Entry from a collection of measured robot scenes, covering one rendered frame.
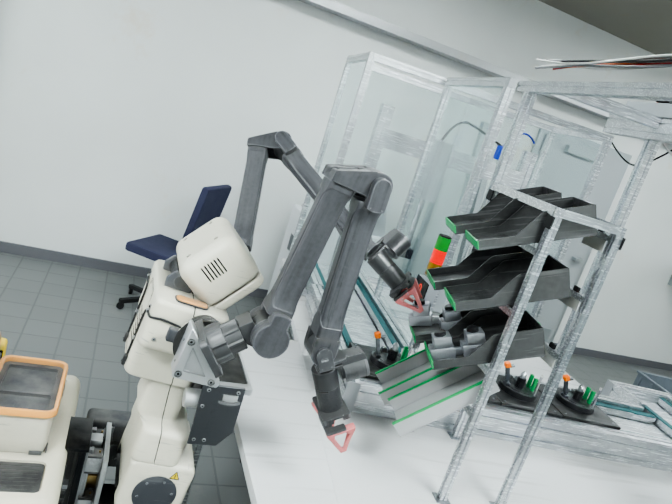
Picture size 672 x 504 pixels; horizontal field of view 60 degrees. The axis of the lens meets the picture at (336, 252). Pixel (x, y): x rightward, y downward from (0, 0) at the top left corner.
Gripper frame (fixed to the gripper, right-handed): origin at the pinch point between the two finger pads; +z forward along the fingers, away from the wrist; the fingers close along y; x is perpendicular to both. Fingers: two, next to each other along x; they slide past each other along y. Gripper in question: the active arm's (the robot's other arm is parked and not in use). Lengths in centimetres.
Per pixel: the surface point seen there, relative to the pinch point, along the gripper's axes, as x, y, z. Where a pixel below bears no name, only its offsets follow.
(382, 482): 31.2, -26.9, 23.8
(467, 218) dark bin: -24.9, 9.0, -9.6
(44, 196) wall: 223, 217, -185
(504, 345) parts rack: -15.4, -21.3, 14.7
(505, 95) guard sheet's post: -56, 54, -26
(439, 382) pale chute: 7.7, -9.0, 17.7
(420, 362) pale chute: 13.0, 4.8, 14.6
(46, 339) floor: 213, 112, -90
